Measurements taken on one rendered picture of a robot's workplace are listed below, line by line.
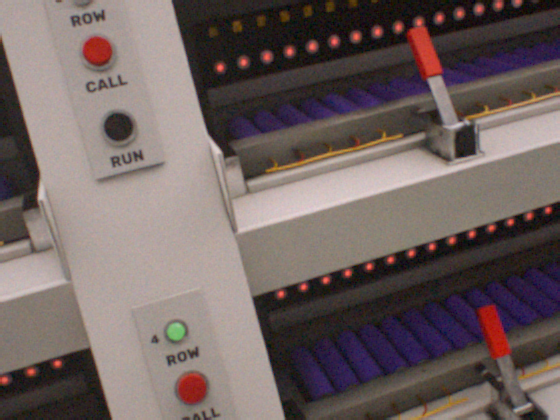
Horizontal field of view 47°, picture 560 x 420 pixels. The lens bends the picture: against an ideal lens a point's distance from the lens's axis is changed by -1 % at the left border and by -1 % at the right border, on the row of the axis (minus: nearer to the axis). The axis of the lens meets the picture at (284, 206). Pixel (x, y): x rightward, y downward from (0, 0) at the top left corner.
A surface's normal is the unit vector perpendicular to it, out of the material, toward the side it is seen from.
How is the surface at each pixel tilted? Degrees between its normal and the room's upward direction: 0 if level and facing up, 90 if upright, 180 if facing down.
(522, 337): 21
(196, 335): 90
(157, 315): 90
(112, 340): 90
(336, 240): 111
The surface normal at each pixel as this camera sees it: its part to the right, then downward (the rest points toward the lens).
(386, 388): -0.16, -0.90
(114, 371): 0.22, 0.00
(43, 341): 0.30, 0.35
